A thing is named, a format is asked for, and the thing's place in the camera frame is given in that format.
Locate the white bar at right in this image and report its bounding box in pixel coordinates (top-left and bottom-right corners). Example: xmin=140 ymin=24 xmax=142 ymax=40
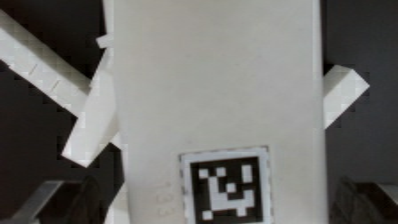
xmin=0 ymin=10 xmax=91 ymax=116

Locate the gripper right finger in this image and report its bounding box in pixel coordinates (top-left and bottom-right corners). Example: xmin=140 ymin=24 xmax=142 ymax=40
xmin=329 ymin=177 xmax=398 ymax=224

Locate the white cabinet block part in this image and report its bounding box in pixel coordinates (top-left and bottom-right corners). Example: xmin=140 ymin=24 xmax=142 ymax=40
xmin=112 ymin=0 xmax=329 ymax=224

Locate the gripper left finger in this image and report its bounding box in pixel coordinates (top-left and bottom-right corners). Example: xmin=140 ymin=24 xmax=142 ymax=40
xmin=9 ymin=176 xmax=108 ymax=224

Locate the white cabinet door panel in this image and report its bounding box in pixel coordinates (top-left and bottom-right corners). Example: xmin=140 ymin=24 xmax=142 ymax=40
xmin=323 ymin=65 xmax=370 ymax=128

